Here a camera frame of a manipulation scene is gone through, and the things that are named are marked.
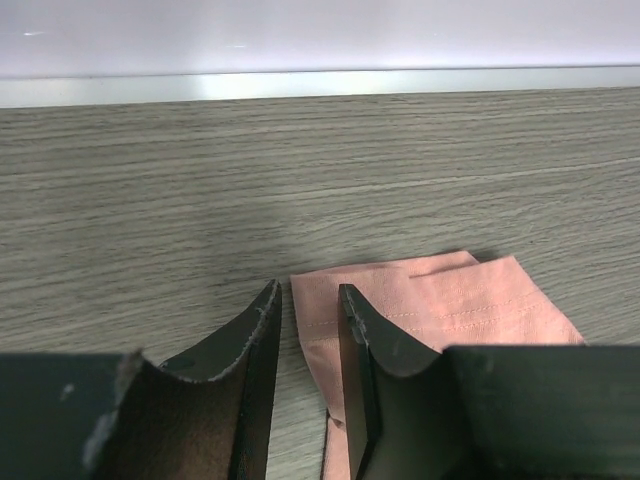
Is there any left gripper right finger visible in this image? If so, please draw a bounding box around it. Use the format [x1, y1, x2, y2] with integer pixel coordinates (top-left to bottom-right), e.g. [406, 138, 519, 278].
[339, 284, 639, 479]

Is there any pink printed t shirt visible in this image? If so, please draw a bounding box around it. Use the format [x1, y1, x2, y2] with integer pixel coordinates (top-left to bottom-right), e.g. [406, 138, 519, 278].
[290, 251, 584, 479]

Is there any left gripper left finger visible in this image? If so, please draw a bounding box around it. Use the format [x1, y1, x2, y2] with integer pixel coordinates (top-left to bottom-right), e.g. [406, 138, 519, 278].
[1, 281, 282, 479]

